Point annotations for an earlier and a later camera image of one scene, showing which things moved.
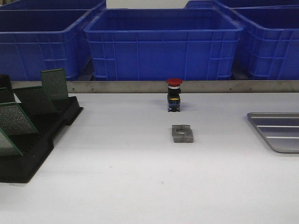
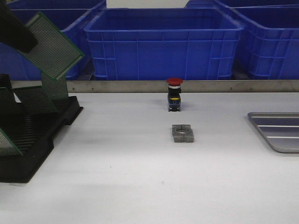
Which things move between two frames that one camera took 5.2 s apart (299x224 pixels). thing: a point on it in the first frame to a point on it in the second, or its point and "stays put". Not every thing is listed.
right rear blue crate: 219,4 stays put
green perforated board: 7,148 stays put
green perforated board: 13,120 to 53,52
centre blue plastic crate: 158,44 stays put
